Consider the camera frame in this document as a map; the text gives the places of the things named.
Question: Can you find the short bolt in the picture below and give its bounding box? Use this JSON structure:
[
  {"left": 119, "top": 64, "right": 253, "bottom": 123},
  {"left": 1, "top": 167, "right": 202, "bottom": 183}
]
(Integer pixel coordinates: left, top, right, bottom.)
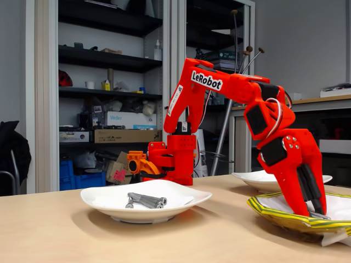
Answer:
[{"left": 307, "top": 211, "right": 332, "bottom": 220}]

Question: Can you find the yellow black striped paper plate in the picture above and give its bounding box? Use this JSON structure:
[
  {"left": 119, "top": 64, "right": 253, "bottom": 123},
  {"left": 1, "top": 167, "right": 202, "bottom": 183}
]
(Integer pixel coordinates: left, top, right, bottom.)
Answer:
[{"left": 246, "top": 191, "right": 351, "bottom": 247}]

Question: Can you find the white square plate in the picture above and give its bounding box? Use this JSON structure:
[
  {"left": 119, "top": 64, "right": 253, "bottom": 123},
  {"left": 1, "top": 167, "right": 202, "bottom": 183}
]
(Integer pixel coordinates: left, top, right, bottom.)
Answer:
[
  {"left": 80, "top": 179, "right": 213, "bottom": 224},
  {"left": 231, "top": 169, "right": 333, "bottom": 193}
]

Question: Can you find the grey workbench wooden top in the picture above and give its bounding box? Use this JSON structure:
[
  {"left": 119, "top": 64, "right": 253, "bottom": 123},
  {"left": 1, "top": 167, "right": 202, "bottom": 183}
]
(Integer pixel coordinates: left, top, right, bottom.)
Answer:
[{"left": 229, "top": 94, "right": 351, "bottom": 176}]

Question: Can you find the white tray with parts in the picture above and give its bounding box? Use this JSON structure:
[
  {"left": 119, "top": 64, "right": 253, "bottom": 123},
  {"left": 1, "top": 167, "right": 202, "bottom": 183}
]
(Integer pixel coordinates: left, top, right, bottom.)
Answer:
[{"left": 320, "top": 83, "right": 351, "bottom": 98}]

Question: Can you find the stack of books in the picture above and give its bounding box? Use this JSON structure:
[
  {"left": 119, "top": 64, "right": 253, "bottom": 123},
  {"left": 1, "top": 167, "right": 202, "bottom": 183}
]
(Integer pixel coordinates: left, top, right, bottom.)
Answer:
[{"left": 207, "top": 50, "right": 239, "bottom": 72}]

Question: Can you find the white soft lump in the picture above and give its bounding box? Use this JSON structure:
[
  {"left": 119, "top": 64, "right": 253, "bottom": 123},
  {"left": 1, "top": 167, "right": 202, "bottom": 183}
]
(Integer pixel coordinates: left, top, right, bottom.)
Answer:
[{"left": 141, "top": 100, "right": 156, "bottom": 116}]

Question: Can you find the orange table clamp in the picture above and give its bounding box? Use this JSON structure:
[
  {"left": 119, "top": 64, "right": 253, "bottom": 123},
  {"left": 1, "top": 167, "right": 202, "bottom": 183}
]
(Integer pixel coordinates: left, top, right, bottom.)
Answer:
[{"left": 126, "top": 150, "right": 162, "bottom": 176}]

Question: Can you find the white Weller box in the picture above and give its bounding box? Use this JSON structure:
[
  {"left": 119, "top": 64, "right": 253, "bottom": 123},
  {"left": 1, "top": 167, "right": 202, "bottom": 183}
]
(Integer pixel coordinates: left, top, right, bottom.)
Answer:
[{"left": 104, "top": 111, "right": 157, "bottom": 130}]

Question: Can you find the long brown carton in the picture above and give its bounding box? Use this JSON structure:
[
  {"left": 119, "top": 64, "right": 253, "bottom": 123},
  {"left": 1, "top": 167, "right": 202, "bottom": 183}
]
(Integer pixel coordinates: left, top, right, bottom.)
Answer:
[{"left": 94, "top": 129, "right": 162, "bottom": 144}]

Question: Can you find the grey open storage cabinet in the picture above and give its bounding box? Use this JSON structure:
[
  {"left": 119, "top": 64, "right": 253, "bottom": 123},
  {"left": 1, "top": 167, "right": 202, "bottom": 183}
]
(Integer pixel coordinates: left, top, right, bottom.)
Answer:
[
  {"left": 26, "top": 0, "right": 172, "bottom": 194},
  {"left": 170, "top": 0, "right": 256, "bottom": 178}
]

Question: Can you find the cardboard box pink sticker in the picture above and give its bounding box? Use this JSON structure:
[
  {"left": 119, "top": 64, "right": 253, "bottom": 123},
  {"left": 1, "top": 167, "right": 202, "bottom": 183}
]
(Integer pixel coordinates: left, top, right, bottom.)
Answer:
[{"left": 105, "top": 151, "right": 135, "bottom": 185}]

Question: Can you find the black hand tool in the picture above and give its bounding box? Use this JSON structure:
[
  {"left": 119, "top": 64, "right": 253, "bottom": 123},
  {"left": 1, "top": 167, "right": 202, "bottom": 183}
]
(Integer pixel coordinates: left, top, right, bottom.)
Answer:
[{"left": 93, "top": 124, "right": 126, "bottom": 130}]

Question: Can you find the white plastic bag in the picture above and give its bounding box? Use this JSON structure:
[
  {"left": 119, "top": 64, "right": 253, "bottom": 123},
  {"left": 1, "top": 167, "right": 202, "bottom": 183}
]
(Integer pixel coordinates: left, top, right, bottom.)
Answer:
[{"left": 104, "top": 100, "right": 123, "bottom": 112}]

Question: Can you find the low blue plastic crate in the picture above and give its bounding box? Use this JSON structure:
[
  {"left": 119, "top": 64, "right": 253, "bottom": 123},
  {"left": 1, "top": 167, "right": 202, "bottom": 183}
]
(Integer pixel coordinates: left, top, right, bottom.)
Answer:
[{"left": 73, "top": 171, "right": 106, "bottom": 190}]

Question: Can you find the white printed flat box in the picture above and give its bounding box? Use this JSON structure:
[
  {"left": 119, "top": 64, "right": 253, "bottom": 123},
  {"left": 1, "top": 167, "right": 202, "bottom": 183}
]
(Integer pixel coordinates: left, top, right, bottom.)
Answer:
[{"left": 59, "top": 131, "right": 90, "bottom": 143}]

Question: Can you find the tall blue plastic crate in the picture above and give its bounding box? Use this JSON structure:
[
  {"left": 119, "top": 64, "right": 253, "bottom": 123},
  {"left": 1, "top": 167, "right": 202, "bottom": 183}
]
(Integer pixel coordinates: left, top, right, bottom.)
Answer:
[{"left": 59, "top": 160, "right": 75, "bottom": 191}]

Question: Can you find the red black helmet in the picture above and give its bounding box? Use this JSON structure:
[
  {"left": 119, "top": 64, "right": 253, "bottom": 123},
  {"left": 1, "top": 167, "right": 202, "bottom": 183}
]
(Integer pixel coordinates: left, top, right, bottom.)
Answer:
[{"left": 58, "top": 69, "right": 73, "bottom": 88}]

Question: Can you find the black jacket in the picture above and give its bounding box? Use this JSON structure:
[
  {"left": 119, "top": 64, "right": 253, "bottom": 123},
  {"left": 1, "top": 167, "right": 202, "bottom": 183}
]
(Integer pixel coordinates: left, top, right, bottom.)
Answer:
[{"left": 0, "top": 120, "right": 32, "bottom": 197}]

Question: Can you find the white red servo cable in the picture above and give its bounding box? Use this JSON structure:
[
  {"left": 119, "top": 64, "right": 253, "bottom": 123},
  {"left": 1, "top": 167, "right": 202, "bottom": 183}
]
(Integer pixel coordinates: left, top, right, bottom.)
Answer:
[{"left": 262, "top": 97, "right": 284, "bottom": 143}]

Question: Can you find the metal frame chair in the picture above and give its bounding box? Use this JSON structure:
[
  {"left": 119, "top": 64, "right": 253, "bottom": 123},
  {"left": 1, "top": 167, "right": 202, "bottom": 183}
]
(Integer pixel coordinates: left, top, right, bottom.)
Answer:
[{"left": 0, "top": 149, "right": 21, "bottom": 196}]

